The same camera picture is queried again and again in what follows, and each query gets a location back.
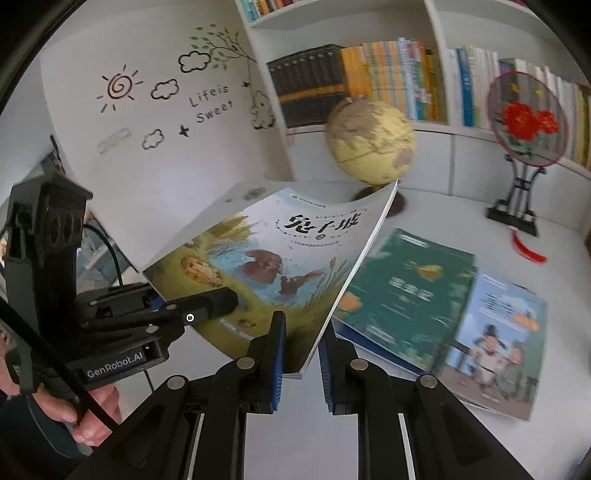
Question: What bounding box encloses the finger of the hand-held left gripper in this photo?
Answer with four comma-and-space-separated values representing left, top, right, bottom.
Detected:
76, 282, 162, 319
83, 287, 239, 342

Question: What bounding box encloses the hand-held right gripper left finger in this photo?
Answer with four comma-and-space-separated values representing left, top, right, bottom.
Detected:
67, 311, 287, 480

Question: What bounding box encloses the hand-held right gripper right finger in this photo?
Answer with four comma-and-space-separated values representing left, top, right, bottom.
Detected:
318, 320, 539, 480

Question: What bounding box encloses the pond animals cover book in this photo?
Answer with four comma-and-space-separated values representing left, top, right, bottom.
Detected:
142, 179, 400, 380

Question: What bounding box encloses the row of orange yellow books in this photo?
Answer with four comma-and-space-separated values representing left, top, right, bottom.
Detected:
341, 39, 448, 124

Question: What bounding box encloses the row of mixed colour books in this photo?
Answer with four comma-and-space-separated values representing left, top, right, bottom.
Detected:
238, 0, 319, 23

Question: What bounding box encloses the row of blue white books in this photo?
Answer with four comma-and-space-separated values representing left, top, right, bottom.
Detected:
447, 45, 591, 169

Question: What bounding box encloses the person's left hand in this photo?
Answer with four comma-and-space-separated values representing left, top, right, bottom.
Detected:
36, 384, 123, 446

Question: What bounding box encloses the teal orange flower cover book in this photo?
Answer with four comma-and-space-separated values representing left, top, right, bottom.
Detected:
333, 226, 478, 372

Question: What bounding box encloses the light blue cartoon figures book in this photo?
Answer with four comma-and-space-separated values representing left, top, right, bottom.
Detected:
431, 267, 550, 422

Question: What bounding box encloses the yellow desk globe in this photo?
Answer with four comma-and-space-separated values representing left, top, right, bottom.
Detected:
325, 98, 417, 215

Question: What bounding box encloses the red tassel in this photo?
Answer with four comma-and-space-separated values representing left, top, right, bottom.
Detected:
510, 228, 548, 264

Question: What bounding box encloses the round red flower fan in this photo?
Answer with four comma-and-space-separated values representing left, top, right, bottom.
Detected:
487, 70, 570, 168

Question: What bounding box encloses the clear wall strip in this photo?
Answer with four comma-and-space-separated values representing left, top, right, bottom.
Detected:
95, 128, 132, 153

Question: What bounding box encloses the red sun wall sticker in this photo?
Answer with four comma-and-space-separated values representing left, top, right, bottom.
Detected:
96, 65, 145, 114

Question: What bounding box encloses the black lettering wall sticker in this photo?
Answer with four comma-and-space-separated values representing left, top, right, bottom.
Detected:
189, 85, 236, 125

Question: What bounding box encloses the bear on swing wall sticker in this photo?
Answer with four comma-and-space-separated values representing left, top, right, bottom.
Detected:
249, 90, 278, 132

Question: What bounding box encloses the medium cloud wall sticker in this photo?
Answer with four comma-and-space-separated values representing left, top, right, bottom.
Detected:
150, 79, 181, 101

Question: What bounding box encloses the large cloud wall sticker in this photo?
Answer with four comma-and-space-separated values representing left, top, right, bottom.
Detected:
178, 51, 212, 73

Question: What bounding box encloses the green tree wall sticker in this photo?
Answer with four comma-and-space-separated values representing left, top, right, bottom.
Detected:
189, 25, 257, 75

